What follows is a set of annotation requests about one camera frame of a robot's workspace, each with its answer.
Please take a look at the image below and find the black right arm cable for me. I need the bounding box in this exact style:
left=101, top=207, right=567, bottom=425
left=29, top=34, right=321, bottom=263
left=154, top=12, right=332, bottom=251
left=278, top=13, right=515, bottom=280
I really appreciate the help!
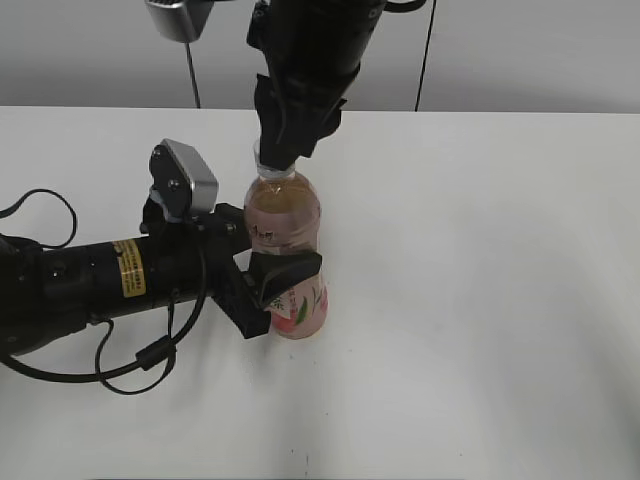
left=384, top=0, right=426, bottom=15

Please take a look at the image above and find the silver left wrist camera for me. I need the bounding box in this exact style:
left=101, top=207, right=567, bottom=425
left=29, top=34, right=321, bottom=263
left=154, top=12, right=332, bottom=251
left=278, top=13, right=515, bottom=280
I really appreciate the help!
left=149, top=138, right=219, bottom=223

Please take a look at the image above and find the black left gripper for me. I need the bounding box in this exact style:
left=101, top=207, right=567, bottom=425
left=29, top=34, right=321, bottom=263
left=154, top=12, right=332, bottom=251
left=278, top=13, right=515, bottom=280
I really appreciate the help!
left=141, top=202, right=322, bottom=340

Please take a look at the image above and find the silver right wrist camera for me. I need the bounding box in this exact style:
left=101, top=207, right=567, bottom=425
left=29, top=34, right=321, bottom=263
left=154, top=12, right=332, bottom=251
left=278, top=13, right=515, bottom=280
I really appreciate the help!
left=144, top=0, right=215, bottom=44

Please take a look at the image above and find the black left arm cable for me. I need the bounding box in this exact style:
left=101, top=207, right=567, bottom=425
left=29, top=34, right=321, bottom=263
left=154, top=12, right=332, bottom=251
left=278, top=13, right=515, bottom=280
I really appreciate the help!
left=0, top=188, right=209, bottom=397

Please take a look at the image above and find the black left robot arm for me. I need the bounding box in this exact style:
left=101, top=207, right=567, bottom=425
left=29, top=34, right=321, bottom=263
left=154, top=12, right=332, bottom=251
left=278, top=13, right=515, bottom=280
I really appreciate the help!
left=1, top=204, right=322, bottom=355

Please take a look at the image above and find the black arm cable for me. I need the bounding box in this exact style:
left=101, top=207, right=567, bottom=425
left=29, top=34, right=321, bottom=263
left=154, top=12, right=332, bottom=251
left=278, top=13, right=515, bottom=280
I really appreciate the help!
left=384, top=0, right=426, bottom=15
left=0, top=188, right=209, bottom=397

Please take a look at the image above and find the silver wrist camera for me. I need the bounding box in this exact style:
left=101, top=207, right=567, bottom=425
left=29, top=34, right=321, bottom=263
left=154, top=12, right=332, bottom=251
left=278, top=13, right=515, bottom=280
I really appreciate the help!
left=144, top=0, right=215, bottom=44
left=149, top=138, right=219, bottom=223

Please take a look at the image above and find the pink oolong tea bottle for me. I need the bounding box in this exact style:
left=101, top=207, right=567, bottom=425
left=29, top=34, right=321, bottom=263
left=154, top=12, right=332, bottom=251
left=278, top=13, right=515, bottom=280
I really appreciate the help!
left=244, top=167, right=328, bottom=339

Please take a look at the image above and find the white bottle cap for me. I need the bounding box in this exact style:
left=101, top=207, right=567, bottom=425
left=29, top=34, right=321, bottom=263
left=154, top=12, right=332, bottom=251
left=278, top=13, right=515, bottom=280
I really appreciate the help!
left=253, top=139, right=296, bottom=178

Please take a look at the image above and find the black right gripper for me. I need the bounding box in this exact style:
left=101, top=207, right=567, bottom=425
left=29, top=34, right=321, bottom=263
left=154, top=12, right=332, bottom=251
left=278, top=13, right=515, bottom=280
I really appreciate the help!
left=254, top=74, right=348, bottom=168

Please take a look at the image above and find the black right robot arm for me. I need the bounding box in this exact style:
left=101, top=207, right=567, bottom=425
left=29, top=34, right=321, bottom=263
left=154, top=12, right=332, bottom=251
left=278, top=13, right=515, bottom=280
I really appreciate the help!
left=247, top=0, right=386, bottom=171

